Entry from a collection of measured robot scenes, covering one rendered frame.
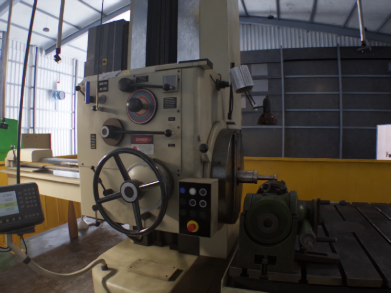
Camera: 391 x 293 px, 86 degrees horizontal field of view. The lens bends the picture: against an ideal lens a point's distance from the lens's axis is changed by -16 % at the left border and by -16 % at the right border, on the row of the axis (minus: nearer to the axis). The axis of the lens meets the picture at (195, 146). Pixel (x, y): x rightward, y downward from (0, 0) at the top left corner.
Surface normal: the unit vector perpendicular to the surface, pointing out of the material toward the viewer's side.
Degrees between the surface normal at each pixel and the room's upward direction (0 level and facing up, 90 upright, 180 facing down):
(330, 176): 90
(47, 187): 90
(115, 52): 90
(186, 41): 90
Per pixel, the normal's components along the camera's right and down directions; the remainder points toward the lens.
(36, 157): 0.94, 0.02
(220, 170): -0.33, -0.25
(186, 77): -0.34, 0.04
